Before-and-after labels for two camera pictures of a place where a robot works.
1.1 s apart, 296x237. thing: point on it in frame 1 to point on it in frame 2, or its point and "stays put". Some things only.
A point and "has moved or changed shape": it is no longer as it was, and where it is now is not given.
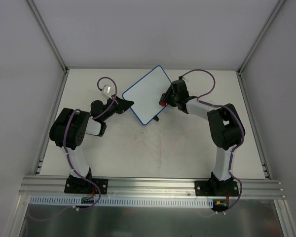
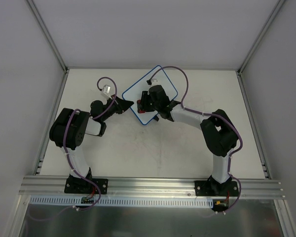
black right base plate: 216,188 stays put
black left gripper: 120,105 stays put
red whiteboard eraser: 163,102 has moved or changed shape
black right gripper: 172,95 to 145,102
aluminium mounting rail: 52,186 stays put
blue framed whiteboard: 145,92 stays put
